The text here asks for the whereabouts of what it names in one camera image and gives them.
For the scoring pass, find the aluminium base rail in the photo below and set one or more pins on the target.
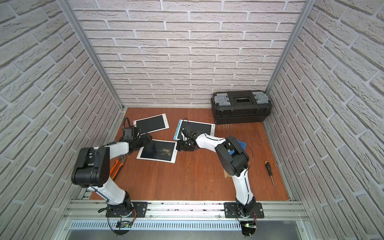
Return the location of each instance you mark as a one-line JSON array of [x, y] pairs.
[[180, 215]]

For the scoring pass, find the black yellow screwdriver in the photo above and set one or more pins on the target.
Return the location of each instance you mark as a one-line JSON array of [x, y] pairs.
[[269, 170]]

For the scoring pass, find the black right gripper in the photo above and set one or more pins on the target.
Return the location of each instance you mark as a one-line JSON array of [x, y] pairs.
[[180, 146]]

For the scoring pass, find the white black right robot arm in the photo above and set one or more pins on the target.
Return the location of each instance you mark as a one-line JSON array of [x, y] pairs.
[[234, 160]]

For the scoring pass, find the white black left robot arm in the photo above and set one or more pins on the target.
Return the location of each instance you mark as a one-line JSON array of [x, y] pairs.
[[92, 171]]

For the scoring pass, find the black plastic toolbox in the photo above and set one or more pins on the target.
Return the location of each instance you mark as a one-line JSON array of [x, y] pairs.
[[238, 107]]

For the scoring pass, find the right aluminium corner post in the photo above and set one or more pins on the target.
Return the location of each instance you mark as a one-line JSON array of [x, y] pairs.
[[307, 8]]

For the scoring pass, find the aluminium corner post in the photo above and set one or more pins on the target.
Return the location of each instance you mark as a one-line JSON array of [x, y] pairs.
[[307, 8], [85, 41]]

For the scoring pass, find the large white drawing tablet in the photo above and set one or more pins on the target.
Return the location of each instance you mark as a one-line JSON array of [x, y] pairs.
[[160, 151]]

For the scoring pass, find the left aluminium corner post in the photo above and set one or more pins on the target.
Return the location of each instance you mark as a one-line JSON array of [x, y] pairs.
[[85, 41]]

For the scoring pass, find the blue framed drawing tablet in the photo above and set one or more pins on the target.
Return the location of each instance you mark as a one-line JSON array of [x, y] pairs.
[[192, 126]]

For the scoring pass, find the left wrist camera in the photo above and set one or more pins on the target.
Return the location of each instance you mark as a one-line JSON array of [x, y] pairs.
[[131, 134]]

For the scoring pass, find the orange handled pliers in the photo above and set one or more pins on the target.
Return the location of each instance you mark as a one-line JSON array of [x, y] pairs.
[[119, 163]]

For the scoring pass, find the blue microfiber cloth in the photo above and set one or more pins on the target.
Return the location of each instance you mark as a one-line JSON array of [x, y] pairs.
[[242, 144]]

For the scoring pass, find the small white drawing tablet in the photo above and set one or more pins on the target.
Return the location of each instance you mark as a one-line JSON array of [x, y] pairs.
[[152, 124]]

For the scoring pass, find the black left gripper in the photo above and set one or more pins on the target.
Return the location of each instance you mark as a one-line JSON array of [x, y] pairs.
[[144, 140]]

